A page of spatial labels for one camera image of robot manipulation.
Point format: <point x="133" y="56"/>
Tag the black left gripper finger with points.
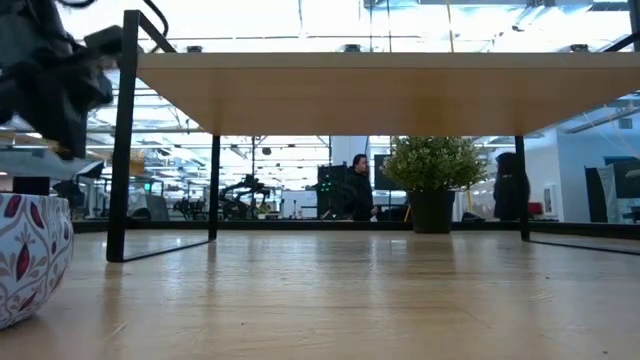
<point x="62" y="137"/>

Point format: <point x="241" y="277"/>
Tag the patterned bowl candle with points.
<point x="30" y="260"/>

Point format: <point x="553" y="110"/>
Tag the wooden riser shelf black legs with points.
<point x="350" y="90"/>

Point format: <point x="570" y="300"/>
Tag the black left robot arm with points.
<point x="25" y="25"/>

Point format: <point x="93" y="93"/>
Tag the dark background monitor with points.
<point x="31" y="185"/>

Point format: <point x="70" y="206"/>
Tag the black background robot arms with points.
<point x="240" y="197"/>

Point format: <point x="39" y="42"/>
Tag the black rack green lights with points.
<point x="330" y="190"/>

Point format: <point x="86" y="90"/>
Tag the person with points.
<point x="505" y="190"/>
<point x="361" y="195"/>

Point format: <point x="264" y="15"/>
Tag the green potted plant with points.
<point x="432" y="165"/>

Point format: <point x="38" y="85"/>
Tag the red box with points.
<point x="536" y="208"/>

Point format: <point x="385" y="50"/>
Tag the black aluminium table frame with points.
<point x="300" y="225"/>

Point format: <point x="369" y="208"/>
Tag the wall picture frame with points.
<point x="549" y="200"/>

